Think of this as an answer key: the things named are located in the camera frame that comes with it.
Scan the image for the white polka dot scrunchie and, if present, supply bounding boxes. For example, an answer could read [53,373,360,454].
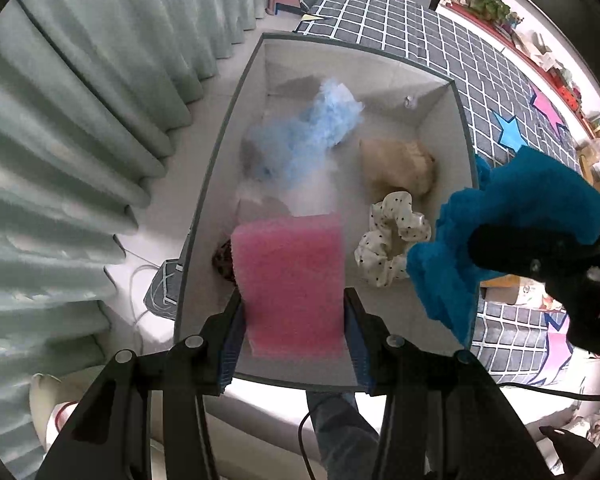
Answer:
[354,190,433,288]

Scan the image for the pink towel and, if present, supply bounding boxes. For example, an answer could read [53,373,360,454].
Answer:
[230,212,348,359]

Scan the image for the white cloth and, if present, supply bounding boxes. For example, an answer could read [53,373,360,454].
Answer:
[500,385,600,461]

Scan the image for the black cable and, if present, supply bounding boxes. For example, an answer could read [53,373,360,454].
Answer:
[298,400,333,480]
[500,381,600,402]

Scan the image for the grey storage box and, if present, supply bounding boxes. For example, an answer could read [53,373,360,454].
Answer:
[174,32,481,393]

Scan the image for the white bag with red trim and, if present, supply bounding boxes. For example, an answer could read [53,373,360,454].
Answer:
[30,372,81,451]

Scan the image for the white carton with fox print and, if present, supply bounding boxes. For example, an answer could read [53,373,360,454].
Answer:
[480,277,568,313]

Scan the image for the leopard print scrunchie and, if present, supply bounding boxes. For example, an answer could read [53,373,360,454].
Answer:
[211,239,238,281]

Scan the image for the pale green curtain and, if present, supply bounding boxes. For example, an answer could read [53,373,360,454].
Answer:
[0,0,271,461]

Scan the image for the light blue fluffy cloth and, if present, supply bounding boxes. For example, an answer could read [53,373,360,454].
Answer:
[240,77,366,218]

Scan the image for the beige cloth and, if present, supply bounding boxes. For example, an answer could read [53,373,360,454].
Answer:
[359,137,437,196]

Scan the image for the potted green plants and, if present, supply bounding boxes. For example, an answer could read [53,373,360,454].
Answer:
[452,0,523,28]

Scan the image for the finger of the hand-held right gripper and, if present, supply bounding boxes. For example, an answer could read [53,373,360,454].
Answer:
[467,224,600,282]

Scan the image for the grey checked star blanket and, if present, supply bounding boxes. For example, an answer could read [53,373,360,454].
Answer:
[292,0,596,391]

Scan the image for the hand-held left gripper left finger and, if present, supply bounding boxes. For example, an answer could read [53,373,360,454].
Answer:
[37,290,246,480]

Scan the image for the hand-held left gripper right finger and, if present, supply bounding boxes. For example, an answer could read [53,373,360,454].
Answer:
[344,287,556,480]

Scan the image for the white cable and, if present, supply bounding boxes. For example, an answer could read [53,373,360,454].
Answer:
[129,260,167,327]

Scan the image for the person's blue jeans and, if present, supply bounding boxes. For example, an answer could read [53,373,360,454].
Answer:
[305,390,381,480]

